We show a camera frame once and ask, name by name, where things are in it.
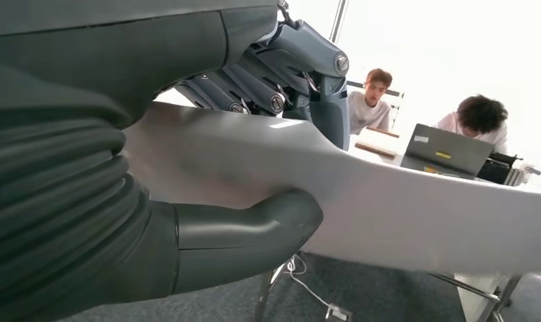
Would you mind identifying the white workbench with chrome legs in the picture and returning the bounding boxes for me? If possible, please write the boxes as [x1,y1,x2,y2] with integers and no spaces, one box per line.
[254,253,523,322]

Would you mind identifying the black bag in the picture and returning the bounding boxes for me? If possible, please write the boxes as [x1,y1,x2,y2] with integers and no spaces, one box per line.
[477,152,524,185]

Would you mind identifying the white cable with adapter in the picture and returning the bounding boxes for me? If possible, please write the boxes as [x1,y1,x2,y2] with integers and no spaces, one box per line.
[281,255,354,322]

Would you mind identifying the grey laptop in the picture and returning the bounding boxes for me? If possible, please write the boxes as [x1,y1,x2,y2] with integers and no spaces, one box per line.
[400,123,496,181]

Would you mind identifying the person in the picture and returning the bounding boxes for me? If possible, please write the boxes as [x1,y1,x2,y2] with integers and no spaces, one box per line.
[348,68,393,136]
[437,94,509,154]

